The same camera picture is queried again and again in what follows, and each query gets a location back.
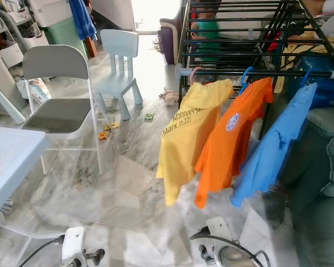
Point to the orange t-shirt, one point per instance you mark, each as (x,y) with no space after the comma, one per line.
(225,150)

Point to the pink plastic hanger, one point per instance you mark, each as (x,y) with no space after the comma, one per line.
(196,68)

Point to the blue t-shirt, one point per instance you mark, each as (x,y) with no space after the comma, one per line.
(270,156)

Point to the yellow printed t-shirt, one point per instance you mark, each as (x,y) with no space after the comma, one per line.
(189,139)

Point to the small yellow toy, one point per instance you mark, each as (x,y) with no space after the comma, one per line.
(104,134)

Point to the white folding table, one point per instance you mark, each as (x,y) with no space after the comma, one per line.
(11,161)

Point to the green leather sofa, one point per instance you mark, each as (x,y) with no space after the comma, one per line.
(323,194)

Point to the grey folding chair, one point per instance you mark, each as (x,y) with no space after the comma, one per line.
(64,114)

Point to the small green toy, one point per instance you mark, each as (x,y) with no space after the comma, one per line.
(149,117)

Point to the brown plush toy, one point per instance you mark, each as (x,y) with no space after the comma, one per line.
(170,98)

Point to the light blue kids chair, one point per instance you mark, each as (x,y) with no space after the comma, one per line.
(117,83)

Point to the printed plastic bag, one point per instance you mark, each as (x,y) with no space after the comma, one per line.
(34,90)

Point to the black metal drying rack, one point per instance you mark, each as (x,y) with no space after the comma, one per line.
(245,73)

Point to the blue storage bin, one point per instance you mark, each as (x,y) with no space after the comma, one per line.
(323,89)

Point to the white storage bin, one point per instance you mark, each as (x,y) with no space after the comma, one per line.
(3,69)

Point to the purple armchair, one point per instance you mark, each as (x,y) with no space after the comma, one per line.
(170,41)

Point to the child in teal shirt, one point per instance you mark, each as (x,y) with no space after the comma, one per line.
(206,33)

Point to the green plastic bin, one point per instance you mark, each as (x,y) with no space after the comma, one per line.
(64,34)

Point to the white shelf rack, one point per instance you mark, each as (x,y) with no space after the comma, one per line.
(22,39)

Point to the red cloth bag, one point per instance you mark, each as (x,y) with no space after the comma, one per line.
(4,41)

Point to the blue hanging towel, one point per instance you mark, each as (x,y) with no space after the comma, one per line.
(82,19)

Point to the white plastic storage box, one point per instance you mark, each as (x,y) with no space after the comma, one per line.
(47,11)

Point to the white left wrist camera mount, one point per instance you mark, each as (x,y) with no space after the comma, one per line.
(72,245)

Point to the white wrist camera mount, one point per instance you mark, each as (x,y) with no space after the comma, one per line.
(72,245)
(220,233)

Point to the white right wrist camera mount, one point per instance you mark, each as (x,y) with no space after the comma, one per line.
(220,233)

